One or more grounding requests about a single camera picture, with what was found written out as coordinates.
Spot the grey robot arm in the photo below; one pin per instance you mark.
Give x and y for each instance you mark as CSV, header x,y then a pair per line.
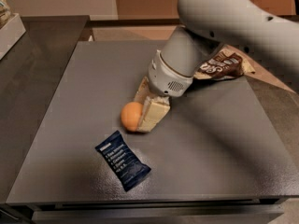
x,y
207,25

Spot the brown white snack bag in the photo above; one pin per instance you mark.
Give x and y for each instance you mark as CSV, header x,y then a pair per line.
x,y
227,64

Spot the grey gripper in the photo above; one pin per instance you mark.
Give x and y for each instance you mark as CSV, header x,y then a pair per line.
x,y
164,78

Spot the dark side counter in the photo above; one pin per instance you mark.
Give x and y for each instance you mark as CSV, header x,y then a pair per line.
x,y
29,76

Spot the white box on counter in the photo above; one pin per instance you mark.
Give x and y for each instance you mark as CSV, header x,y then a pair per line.
x,y
10,34

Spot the blue rxbar wrapper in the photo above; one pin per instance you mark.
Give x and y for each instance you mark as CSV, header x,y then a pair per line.
x,y
128,168

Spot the orange fruit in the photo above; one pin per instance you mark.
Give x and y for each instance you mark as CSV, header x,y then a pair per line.
x,y
130,115

